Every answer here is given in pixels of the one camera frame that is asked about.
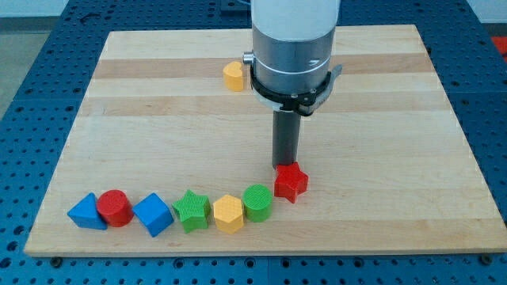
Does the red object at right edge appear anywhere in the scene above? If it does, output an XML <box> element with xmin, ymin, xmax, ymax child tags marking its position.
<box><xmin>491</xmin><ymin>36</ymin><xmax>507</xmax><ymax>62</ymax></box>

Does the light wooden board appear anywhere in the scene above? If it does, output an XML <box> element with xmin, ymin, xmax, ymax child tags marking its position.
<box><xmin>25</xmin><ymin>25</ymin><xmax>506</xmax><ymax>257</ymax></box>

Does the yellow hexagon block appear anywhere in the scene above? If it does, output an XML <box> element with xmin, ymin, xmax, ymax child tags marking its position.
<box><xmin>213</xmin><ymin>195</ymin><xmax>244</xmax><ymax>234</ymax></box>

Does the black wrist clamp ring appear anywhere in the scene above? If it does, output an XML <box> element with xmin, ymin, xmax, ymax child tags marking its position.
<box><xmin>249</xmin><ymin>64</ymin><xmax>344</xmax><ymax>118</ymax></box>

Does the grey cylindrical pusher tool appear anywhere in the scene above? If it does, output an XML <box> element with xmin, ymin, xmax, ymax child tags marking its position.
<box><xmin>272</xmin><ymin>112</ymin><xmax>300</xmax><ymax>169</ymax></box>

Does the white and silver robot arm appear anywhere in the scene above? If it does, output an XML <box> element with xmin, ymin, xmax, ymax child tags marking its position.
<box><xmin>250</xmin><ymin>0</ymin><xmax>341</xmax><ymax>95</ymax></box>

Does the red cylinder block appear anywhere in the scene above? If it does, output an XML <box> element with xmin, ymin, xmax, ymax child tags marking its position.
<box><xmin>97</xmin><ymin>189</ymin><xmax>134</xmax><ymax>227</ymax></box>

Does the red star block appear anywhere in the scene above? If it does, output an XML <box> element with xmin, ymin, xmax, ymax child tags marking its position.
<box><xmin>274</xmin><ymin>161</ymin><xmax>309</xmax><ymax>203</ymax></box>

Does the blue triangle block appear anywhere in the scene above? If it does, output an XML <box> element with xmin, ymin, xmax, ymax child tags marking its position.
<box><xmin>67</xmin><ymin>192</ymin><xmax>108</xmax><ymax>230</ymax></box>

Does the blue cube block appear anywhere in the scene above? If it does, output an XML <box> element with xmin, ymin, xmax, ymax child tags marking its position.
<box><xmin>132</xmin><ymin>193</ymin><xmax>174</xmax><ymax>238</ymax></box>

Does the green cylinder block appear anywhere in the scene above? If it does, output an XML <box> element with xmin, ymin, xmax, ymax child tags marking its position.
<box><xmin>242</xmin><ymin>184</ymin><xmax>273</xmax><ymax>222</ymax></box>

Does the green star block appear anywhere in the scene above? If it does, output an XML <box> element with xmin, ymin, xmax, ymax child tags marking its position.
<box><xmin>172</xmin><ymin>189</ymin><xmax>211</xmax><ymax>234</ymax></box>

